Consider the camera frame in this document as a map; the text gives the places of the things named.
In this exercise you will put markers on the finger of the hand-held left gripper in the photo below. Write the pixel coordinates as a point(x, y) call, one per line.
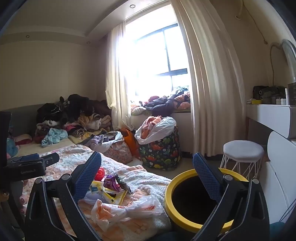
point(50, 159)
point(27, 158)

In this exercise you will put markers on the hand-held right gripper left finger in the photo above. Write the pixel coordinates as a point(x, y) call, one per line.
point(89, 177)

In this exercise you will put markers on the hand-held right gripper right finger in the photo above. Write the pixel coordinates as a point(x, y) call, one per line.
point(205, 177)

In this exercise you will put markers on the red candy wrapper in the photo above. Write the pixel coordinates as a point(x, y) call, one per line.
point(100, 173)

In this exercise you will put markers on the purple foil wrapper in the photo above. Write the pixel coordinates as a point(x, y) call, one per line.
point(111, 183)

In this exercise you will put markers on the yellow white snack packet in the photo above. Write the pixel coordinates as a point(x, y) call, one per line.
point(112, 198)

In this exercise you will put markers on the dark green snack bag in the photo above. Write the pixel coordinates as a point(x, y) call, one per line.
point(123, 184)

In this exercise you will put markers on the yellow rimmed black trash bin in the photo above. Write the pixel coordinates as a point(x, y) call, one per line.
point(170, 201)

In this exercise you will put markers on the white orange print plastic bag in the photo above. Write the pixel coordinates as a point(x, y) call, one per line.
point(129, 208)

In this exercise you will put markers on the beige bed mattress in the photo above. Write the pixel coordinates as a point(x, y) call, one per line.
point(57, 148)

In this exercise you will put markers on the pink pillow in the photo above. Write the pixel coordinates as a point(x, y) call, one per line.
point(23, 139)

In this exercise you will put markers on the light blue cloth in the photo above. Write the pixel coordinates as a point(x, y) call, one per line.
point(54, 136)

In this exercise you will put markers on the pink floral quilt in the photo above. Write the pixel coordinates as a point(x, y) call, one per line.
point(74, 155)

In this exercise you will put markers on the lavender white clothes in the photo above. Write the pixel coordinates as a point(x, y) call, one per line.
point(101, 140)

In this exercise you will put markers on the floral fabric bag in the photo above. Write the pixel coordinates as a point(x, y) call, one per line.
point(119, 151)

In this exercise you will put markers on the grey bed headboard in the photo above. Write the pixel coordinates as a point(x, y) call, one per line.
point(23, 118)

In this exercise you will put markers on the white round stool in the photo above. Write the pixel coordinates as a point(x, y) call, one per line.
point(242, 149)

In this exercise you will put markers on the dinosaur print storage bag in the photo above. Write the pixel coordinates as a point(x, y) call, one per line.
point(161, 153)

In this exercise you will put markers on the peach white fluffy blanket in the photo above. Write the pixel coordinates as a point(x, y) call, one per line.
point(148, 185)

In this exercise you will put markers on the pile of dark clothes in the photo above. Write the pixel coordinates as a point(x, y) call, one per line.
point(76, 104)

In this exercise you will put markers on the white bag of clothes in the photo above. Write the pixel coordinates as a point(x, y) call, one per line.
point(161, 126)

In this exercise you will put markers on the pile of clothes on bench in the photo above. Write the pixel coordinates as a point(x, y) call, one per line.
point(161, 102)

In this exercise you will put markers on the white vanity dresser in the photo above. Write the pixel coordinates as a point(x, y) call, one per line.
point(270, 115)

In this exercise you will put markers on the small yellow container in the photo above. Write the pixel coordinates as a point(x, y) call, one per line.
point(256, 102)

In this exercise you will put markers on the cream curtain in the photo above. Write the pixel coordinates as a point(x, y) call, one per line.
point(212, 81)
point(115, 81)

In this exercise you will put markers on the black bag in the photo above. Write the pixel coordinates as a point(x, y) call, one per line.
point(268, 93)

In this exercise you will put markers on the white jars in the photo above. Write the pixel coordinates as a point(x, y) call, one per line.
point(281, 101)

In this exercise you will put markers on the white bottle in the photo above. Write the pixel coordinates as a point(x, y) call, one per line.
point(287, 95)

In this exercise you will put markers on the dark cosmetics organizer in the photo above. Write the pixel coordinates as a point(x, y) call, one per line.
point(292, 92)

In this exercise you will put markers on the window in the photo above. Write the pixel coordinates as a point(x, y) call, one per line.
point(161, 58)

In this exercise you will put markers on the wavy frame mirror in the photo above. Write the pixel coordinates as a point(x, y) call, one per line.
point(289, 60)

